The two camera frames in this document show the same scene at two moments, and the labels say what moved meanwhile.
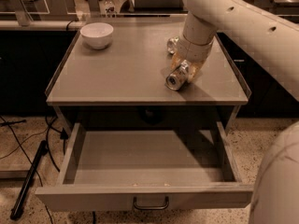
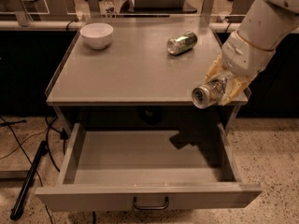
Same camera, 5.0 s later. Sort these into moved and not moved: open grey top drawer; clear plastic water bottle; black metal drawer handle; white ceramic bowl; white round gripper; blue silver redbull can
Moved: blue silver redbull can; white round gripper
Not moved: white ceramic bowl; open grey top drawer; clear plastic water bottle; black metal drawer handle
